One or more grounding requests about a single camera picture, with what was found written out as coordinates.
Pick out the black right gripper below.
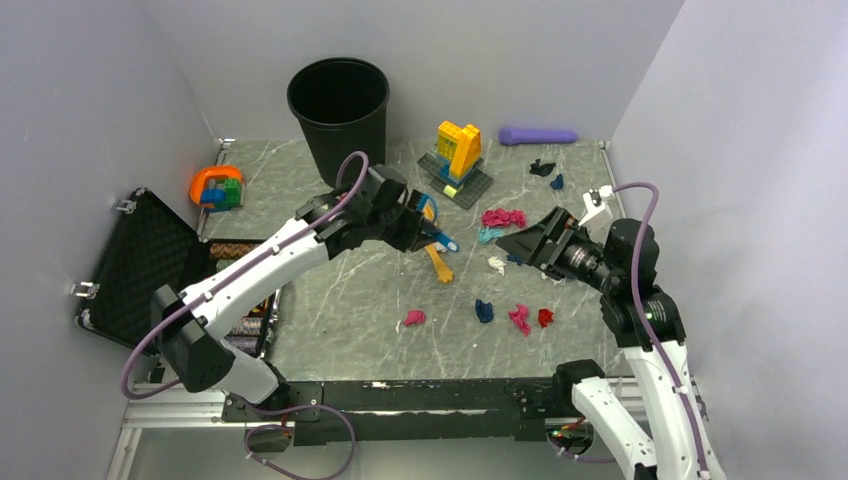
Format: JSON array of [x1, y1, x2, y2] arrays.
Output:
[[496, 203, 620, 290]]

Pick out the blue hand brush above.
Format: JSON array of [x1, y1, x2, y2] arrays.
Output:
[[417, 194, 460, 253]]

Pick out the orange slotted scoop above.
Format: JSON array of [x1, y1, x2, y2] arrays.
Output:
[[423, 204, 454, 284]]

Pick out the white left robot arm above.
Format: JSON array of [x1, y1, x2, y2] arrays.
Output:
[[151, 165, 459, 420]]

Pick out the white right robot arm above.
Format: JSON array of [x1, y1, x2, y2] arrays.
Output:
[[496, 207, 727, 479]]

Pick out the white paper scrap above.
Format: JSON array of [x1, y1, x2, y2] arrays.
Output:
[[487, 256, 506, 276]]

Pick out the magenta paper scrap large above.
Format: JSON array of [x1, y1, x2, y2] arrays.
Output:
[[481, 208, 527, 228]]

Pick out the teal paper scrap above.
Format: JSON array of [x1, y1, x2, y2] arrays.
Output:
[[477, 227, 504, 245]]

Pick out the dark blue scrap far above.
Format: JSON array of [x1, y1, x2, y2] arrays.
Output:
[[550, 173, 564, 190]]

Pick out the red paper scrap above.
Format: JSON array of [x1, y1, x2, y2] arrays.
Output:
[[537, 308, 554, 328]]

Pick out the yellow toy brick building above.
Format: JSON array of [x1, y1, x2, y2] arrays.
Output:
[[417, 121, 494, 210]]

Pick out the black paper scrap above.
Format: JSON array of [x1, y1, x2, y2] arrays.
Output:
[[529, 158, 556, 178]]

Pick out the pink paper scrap front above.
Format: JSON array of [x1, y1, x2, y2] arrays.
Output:
[[508, 303, 531, 337]]

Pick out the pink paper scrap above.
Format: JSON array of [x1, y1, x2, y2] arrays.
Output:
[[402, 310, 427, 327], [508, 303, 531, 337]]

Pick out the navy paper scrap front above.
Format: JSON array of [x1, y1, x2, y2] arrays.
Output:
[[474, 299, 494, 324]]

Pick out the pink paper scrap left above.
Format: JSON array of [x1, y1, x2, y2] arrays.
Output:
[[402, 310, 427, 327]]

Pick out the purple cylinder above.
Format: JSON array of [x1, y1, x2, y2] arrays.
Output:
[[498, 127, 579, 146]]

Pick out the black plastic bin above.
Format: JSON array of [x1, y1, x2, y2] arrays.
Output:
[[286, 57, 390, 187]]

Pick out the black open case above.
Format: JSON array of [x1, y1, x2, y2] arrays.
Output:
[[72, 187, 262, 349]]

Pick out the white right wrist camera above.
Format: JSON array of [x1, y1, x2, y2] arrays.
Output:
[[579, 185, 614, 231]]

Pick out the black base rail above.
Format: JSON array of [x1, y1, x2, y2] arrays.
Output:
[[221, 377, 598, 446]]

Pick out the orange ring toy bricks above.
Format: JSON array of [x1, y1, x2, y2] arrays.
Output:
[[188, 165, 245, 213]]

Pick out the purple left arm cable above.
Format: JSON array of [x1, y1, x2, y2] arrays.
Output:
[[119, 150, 371, 401]]

